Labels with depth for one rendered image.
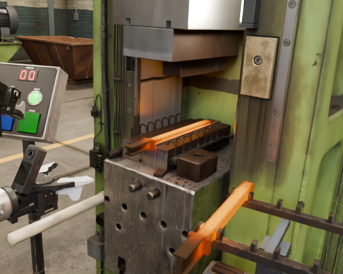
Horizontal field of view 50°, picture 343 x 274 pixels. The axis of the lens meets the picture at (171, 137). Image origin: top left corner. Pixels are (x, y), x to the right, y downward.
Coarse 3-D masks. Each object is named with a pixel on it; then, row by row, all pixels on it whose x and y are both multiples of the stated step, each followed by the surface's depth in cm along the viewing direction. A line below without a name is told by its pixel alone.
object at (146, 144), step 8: (184, 128) 137; (192, 128) 139; (160, 136) 126; (168, 136) 128; (128, 144) 116; (136, 144) 116; (144, 144) 118; (152, 144) 120; (128, 152) 114; (136, 152) 116
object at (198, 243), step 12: (240, 192) 95; (228, 204) 88; (240, 204) 92; (216, 216) 83; (228, 216) 84; (204, 228) 78; (216, 228) 78; (192, 240) 71; (204, 240) 73; (180, 252) 68; (192, 252) 68; (204, 252) 74; (180, 264) 67; (192, 264) 71
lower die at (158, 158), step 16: (160, 128) 145; (176, 128) 143; (208, 128) 144; (224, 128) 147; (160, 144) 123; (176, 144) 124; (192, 144) 130; (224, 144) 150; (144, 160) 126; (160, 160) 121
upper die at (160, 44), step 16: (128, 32) 117; (144, 32) 114; (160, 32) 110; (176, 32) 108; (192, 32) 115; (208, 32) 122; (224, 32) 130; (128, 48) 119; (144, 48) 115; (160, 48) 111; (176, 48) 110; (192, 48) 117; (208, 48) 124; (224, 48) 133
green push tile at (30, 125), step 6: (24, 114) 135; (30, 114) 135; (36, 114) 134; (24, 120) 135; (30, 120) 134; (36, 120) 134; (18, 126) 134; (24, 126) 134; (30, 126) 134; (36, 126) 133; (24, 132) 134; (30, 132) 133; (36, 132) 134
